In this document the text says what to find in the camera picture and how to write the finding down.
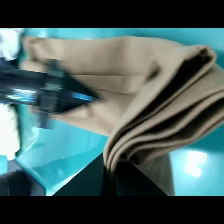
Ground tan garment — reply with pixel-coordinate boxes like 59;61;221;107
21;34;224;197

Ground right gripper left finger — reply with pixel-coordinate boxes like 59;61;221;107
54;153;110;197

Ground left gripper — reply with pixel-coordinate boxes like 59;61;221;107
37;59;102;130

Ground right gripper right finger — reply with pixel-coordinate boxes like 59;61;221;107
113;161;168;197

